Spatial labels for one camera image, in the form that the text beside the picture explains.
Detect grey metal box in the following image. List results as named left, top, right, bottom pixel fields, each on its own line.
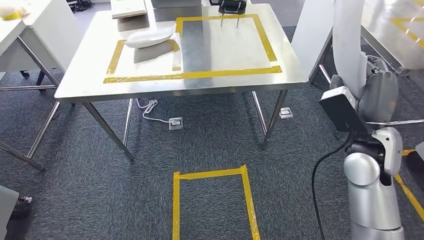
left=150, top=0, right=204, bottom=9

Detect black camera cable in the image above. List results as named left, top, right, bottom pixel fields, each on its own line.
left=311, top=130, right=355, bottom=240

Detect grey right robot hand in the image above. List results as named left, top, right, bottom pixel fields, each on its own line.
left=329, top=54, right=400, bottom=124

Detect white table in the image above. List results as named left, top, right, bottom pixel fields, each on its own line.
left=290, top=0, right=335, bottom=84
left=0, top=0, right=84, bottom=172

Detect black device metal prongs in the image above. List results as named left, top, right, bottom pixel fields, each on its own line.
left=208, top=0, right=249, bottom=29

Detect white curved plastic part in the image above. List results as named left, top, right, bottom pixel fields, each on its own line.
left=124, top=23, right=178, bottom=50
left=332, top=0, right=369, bottom=100

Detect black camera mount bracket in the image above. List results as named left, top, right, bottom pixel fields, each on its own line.
left=318, top=94, right=375, bottom=135

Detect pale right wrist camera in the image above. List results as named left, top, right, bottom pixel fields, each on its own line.
left=318, top=86, right=357, bottom=104

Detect silver floor socket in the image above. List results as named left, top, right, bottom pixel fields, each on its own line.
left=278, top=106, right=295, bottom=120
left=168, top=116, right=184, bottom=131

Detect yellow floor tape strip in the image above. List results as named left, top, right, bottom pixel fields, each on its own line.
left=394, top=149, right=424, bottom=222

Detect pale flat board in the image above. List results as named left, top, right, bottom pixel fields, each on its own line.
left=110, top=0, right=148, bottom=20

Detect stainless steel table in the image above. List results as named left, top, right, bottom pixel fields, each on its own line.
left=360, top=0, right=424, bottom=72

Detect yellow floor tape rectangle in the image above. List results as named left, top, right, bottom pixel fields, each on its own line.
left=171, top=164, right=262, bottom=240

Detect stainless steel workbench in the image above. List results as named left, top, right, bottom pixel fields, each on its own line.
left=53, top=3, right=311, bottom=163

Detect pale grey machine housing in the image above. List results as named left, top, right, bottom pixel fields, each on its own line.
left=0, top=184, right=34, bottom=240

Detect clear bag yellow contents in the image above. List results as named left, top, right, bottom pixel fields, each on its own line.
left=0, top=3, right=31, bottom=21

